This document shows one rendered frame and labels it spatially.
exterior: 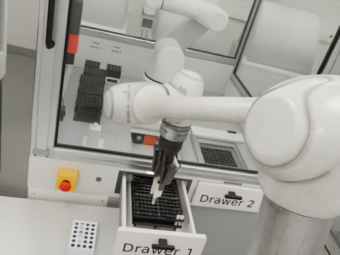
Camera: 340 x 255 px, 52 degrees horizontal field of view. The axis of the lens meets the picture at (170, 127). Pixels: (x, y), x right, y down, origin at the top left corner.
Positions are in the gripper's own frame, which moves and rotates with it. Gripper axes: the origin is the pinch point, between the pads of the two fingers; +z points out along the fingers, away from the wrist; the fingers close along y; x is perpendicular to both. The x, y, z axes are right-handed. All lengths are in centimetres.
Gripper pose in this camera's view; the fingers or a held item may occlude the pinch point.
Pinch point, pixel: (157, 186)
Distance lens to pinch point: 119.5
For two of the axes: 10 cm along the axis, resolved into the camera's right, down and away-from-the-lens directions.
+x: 8.1, -0.9, 5.8
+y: 5.4, 5.2, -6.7
